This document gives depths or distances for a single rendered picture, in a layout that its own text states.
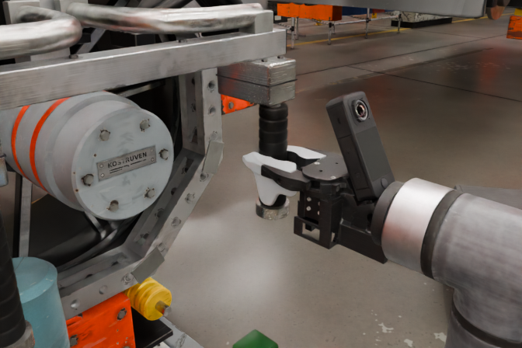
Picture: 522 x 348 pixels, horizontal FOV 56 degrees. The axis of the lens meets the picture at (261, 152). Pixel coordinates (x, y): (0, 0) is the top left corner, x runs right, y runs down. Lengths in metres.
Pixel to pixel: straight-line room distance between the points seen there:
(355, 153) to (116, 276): 0.44
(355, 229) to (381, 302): 1.21
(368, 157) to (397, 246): 0.10
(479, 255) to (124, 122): 0.37
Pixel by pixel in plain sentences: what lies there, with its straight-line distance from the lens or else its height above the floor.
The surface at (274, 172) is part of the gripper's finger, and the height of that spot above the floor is 0.83.
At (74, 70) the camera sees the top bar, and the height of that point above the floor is 0.97.
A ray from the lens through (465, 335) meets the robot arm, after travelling 0.52.
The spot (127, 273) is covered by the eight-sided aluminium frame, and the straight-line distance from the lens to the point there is 0.81.
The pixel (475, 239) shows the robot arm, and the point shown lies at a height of 0.84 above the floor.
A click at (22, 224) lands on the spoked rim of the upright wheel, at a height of 0.69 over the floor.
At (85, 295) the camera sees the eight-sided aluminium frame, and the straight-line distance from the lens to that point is 0.79.
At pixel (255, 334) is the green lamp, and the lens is 0.60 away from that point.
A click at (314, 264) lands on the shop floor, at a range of 1.90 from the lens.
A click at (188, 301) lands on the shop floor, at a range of 1.73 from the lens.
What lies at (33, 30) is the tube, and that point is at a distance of 0.44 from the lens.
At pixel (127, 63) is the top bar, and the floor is 0.97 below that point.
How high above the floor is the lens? 1.06
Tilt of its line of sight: 21 degrees down
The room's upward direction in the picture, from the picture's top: straight up
